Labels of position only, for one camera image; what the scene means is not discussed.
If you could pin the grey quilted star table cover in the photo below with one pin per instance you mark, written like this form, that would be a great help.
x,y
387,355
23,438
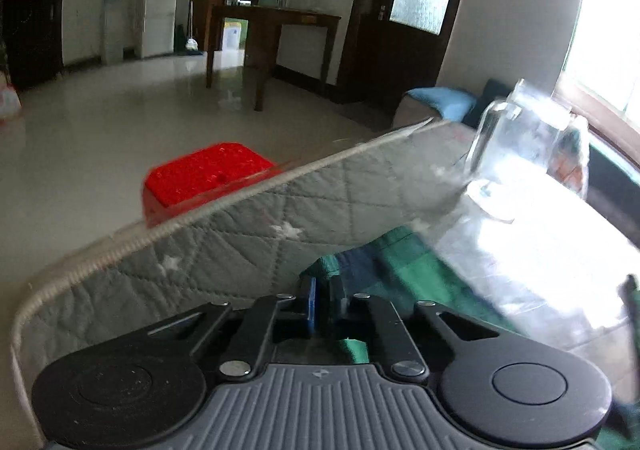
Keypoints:
x,y
556,271

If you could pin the water dispenser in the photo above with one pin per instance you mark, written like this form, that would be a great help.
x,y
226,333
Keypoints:
x,y
113,32

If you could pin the white refrigerator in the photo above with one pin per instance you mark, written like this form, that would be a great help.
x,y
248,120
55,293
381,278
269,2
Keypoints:
x,y
155,27

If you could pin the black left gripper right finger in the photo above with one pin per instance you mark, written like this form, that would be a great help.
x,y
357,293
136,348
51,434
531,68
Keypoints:
x,y
370,329

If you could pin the green blue plaid shirt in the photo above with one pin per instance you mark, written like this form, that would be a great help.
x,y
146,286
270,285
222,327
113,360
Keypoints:
x,y
400,267

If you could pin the dark wooden side table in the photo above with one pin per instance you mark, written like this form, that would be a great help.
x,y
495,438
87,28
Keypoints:
x,y
263,35

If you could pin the dark wooden glass door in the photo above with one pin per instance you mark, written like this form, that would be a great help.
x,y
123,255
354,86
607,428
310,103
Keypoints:
x,y
391,47

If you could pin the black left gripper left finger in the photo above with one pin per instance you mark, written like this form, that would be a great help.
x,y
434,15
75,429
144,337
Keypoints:
x,y
228,343

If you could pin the red plastic stool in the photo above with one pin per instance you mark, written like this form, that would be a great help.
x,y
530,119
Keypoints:
x,y
192,180

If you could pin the blue sofa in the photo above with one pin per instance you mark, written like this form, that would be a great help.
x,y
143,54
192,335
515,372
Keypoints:
x,y
613,184

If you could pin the clear glass mug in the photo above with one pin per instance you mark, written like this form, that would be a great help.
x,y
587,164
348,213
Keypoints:
x,y
523,140

